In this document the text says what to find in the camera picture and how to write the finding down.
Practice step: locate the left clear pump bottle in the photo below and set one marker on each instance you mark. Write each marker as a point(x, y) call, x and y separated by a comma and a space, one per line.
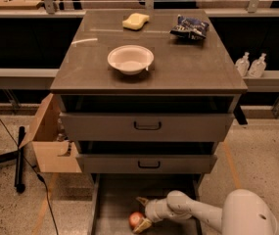
point(242, 64)

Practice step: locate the white bowl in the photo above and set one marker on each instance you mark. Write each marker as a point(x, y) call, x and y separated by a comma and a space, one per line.
point(130, 59)

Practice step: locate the blue chip bag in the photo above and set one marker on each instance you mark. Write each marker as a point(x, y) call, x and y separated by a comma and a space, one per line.
point(190, 28)

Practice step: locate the grey metal rail shelf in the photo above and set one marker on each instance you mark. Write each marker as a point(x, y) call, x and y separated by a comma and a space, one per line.
point(41, 79)

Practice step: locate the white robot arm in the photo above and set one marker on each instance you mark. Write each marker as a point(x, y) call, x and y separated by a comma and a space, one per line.
point(243, 213)

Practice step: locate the red apple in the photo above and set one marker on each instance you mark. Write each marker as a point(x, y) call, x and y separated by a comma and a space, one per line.
point(135, 219)

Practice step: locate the yellow sponge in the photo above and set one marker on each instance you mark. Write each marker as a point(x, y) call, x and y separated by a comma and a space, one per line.
point(135, 21)

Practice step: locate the grey drawer cabinet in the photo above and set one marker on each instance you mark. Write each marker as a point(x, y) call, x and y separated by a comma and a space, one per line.
point(185, 77)

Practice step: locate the middle grey drawer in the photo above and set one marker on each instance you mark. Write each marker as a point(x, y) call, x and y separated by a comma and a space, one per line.
point(161, 164)

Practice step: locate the bottom open grey drawer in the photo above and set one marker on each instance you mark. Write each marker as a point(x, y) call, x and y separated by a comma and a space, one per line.
point(114, 200)

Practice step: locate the cardboard box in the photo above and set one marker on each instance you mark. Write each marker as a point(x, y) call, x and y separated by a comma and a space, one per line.
point(52, 154)

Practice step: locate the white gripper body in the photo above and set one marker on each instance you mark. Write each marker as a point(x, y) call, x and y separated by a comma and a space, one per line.
point(152, 211)

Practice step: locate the black stand base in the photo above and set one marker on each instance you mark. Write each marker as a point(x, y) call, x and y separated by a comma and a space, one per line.
point(16, 156)

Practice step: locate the top grey drawer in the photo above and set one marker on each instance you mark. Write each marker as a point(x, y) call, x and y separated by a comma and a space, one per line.
point(146, 127)

